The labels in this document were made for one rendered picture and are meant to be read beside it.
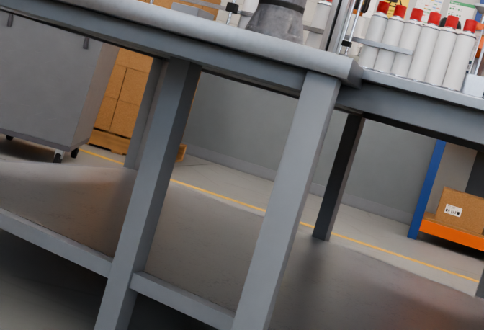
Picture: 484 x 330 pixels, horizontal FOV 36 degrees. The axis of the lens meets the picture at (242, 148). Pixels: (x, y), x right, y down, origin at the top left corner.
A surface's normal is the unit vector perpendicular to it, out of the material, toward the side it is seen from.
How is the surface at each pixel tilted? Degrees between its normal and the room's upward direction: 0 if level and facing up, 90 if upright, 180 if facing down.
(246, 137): 90
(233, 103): 90
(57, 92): 94
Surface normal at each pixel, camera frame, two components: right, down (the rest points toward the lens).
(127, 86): -0.17, 0.03
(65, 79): 0.04, 0.15
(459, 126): -0.44, -0.06
